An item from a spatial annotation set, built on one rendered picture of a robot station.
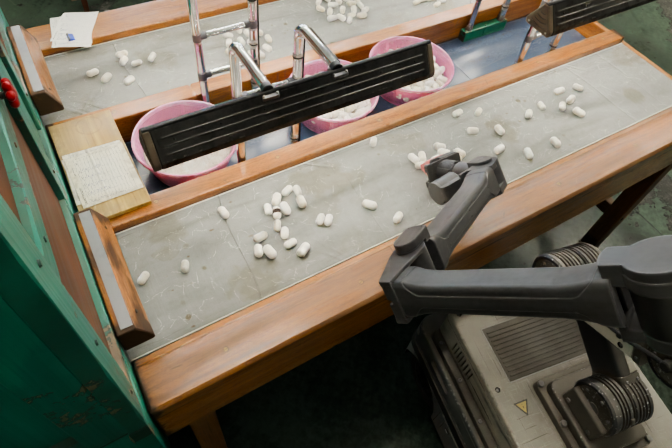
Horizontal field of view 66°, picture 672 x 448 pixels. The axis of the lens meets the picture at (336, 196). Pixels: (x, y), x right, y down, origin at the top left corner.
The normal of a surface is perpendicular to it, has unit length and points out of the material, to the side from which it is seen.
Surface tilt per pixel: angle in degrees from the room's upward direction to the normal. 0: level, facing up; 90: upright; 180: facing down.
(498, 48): 0
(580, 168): 0
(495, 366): 0
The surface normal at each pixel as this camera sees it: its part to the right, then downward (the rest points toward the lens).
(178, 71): 0.10, -0.60
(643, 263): -0.40, -0.88
